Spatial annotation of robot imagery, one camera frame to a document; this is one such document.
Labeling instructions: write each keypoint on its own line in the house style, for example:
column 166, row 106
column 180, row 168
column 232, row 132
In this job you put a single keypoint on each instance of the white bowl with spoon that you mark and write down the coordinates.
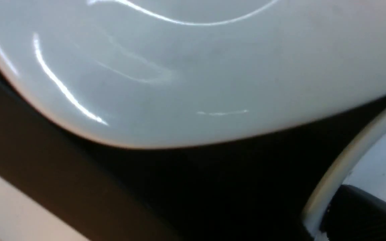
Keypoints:
column 175, row 73

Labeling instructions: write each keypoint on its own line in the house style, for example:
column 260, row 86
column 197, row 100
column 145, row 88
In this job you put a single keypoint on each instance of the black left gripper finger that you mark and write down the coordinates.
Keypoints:
column 354, row 215

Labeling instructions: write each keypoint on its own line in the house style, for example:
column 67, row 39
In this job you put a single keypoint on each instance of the black serving tray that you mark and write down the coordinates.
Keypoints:
column 248, row 190

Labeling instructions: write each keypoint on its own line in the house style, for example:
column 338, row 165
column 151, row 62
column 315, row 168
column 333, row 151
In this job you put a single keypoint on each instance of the white bowl front tray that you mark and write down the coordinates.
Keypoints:
column 361, row 164

